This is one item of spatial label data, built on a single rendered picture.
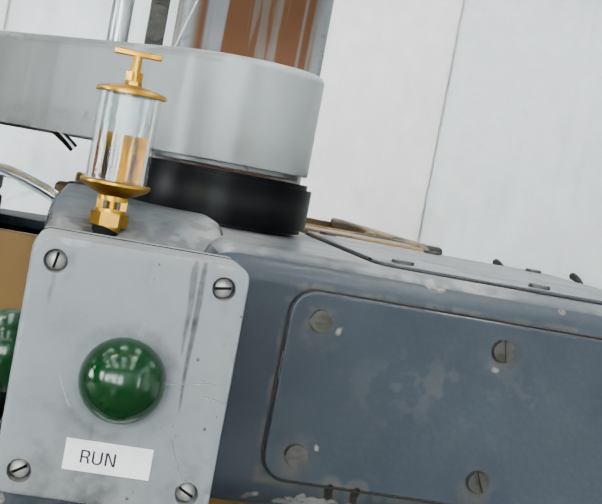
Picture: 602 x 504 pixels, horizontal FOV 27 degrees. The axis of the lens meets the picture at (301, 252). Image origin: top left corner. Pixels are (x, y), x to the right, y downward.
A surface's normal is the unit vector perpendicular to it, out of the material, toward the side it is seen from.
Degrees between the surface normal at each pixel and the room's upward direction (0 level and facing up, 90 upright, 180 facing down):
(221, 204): 90
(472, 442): 90
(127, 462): 90
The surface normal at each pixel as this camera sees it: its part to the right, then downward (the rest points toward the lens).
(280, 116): 0.58, 0.15
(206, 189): -0.10, 0.04
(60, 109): -0.66, -0.08
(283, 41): 0.16, 0.08
